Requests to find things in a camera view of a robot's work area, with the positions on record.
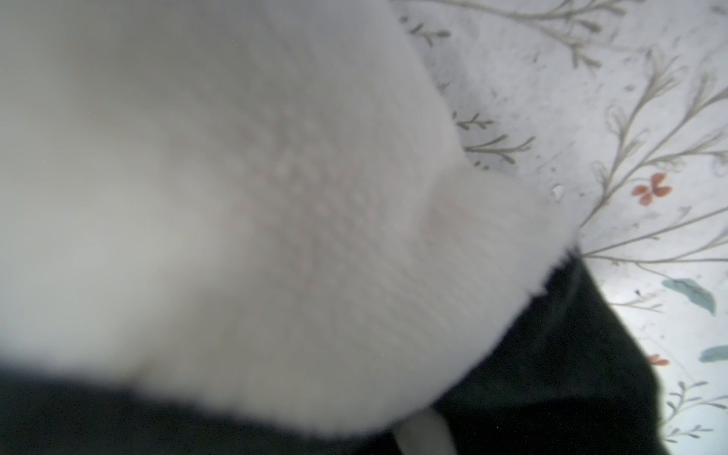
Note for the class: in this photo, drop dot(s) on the black white checkered pillowcase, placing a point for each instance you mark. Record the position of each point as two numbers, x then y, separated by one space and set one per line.
249 227

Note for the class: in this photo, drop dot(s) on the floral table cloth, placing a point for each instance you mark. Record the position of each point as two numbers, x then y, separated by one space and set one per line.
618 110

